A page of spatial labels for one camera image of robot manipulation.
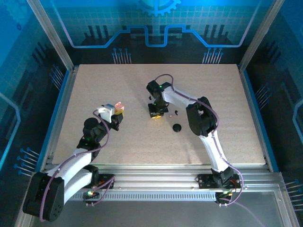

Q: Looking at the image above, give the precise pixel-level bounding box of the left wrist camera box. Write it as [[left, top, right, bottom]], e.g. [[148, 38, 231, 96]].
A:
[[97, 103, 116, 124]]

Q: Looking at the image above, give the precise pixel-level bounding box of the pink earbud charging case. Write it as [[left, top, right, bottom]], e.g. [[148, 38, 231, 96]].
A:
[[114, 101, 125, 114]]

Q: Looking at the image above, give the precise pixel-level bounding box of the aluminium side rail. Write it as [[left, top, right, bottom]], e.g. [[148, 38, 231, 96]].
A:
[[238, 66, 273, 171], [40, 67, 79, 171]]

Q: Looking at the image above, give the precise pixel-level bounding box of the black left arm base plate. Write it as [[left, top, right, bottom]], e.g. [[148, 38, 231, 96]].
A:
[[93, 174, 116, 190]]

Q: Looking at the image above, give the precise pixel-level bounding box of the aluminium frame post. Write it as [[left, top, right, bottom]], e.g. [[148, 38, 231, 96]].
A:
[[238, 0, 285, 71], [26, 0, 76, 71]]

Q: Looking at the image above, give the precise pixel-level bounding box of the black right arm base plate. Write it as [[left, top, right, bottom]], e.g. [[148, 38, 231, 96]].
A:
[[195, 174, 242, 190]]

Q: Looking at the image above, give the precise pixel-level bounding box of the slotted grey cable duct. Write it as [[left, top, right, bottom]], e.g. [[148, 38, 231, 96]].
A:
[[68, 192, 217, 201]]

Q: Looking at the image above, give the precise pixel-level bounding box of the aluminium mounting rail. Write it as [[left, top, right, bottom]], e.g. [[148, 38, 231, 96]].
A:
[[30, 164, 285, 193]]

